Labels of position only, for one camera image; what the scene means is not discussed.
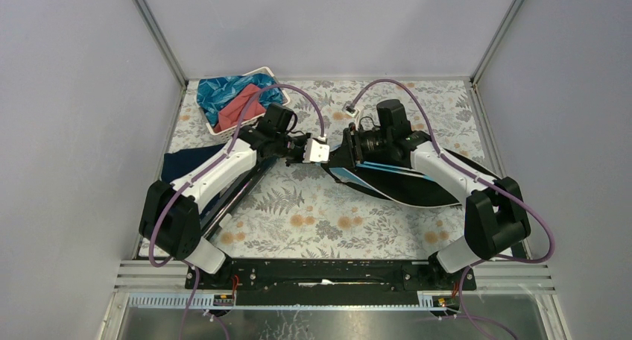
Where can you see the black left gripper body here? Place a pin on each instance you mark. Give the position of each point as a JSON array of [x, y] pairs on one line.
[[291, 149]]

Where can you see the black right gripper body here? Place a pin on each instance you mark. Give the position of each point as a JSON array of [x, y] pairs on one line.
[[360, 143]]

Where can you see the blue racket cover bag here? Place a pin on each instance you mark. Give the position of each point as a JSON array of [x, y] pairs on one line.
[[387, 180]]

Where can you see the black shuttlecock tube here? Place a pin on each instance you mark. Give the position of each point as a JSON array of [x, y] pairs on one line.
[[228, 200]]

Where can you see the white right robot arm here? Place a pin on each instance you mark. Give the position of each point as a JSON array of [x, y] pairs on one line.
[[495, 215]]

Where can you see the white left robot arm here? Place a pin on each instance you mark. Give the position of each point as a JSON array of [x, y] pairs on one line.
[[171, 215]]

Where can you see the salmon pink towel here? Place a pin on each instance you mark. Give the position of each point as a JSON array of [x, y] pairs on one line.
[[242, 110]]

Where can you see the teal leaf-patterned cloth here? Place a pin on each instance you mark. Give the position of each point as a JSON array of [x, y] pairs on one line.
[[223, 99]]

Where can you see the floral patterned table mat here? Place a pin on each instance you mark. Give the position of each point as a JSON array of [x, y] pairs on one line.
[[300, 211]]

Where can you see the navy blue cloth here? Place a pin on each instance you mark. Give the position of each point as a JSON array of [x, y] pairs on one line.
[[177, 164]]

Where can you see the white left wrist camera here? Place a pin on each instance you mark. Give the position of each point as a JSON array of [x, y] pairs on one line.
[[316, 151]]

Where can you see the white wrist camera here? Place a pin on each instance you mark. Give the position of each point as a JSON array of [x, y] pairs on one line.
[[316, 151], [355, 112]]

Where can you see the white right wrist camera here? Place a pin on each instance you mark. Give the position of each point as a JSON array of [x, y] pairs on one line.
[[355, 112]]

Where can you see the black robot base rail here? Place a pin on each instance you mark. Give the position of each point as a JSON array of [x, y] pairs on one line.
[[331, 282]]

